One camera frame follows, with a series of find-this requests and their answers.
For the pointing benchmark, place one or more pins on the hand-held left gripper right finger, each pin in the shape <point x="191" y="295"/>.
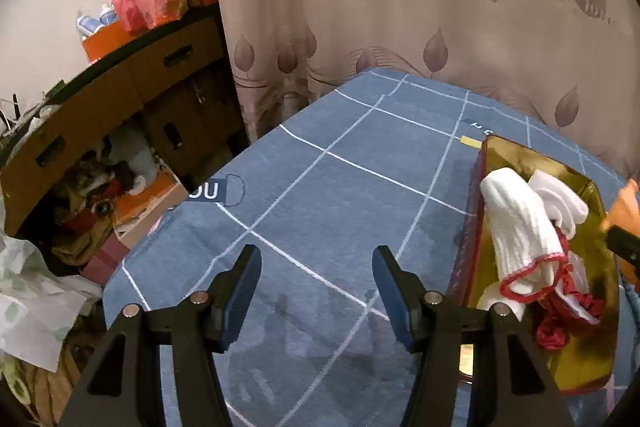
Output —
<point x="395" y="302"/>

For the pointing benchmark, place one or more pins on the beige leaf print curtain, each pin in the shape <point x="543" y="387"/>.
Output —
<point x="400" y="22"/>

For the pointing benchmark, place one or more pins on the white and green plastic bag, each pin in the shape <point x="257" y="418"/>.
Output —
<point x="30" y="302"/>

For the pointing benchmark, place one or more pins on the clutter pile under desk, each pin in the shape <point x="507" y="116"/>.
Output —
<point x="95" y="187"/>

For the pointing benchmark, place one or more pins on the open box orange lining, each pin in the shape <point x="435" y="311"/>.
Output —
<point x="150" y="207"/>

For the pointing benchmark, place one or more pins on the white knit glove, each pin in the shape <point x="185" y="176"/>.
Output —
<point x="520" y="227"/>

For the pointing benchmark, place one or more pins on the red and gold tin box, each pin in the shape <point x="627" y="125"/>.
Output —
<point x="585" y="357"/>

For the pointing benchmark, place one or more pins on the blue checked blanket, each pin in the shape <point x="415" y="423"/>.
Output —
<point x="325" y="217"/>

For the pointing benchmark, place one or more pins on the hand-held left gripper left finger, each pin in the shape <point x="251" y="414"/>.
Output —
<point x="240" y="302"/>

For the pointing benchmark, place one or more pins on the brown cardboard box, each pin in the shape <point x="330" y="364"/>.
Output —
<point x="185" y="127"/>

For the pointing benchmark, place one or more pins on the blue and white bottle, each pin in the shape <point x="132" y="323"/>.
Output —
<point x="107" y="14"/>
<point x="87" y="26"/>

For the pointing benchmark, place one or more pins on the wooden desk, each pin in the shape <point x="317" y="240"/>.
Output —
<point x="75" y="107"/>

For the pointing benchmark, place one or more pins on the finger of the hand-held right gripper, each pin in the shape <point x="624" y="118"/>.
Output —
<point x="626" y="244"/>

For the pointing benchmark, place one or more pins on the orange bug-eyed squeeze toy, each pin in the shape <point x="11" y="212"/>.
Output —
<point x="625" y="209"/>

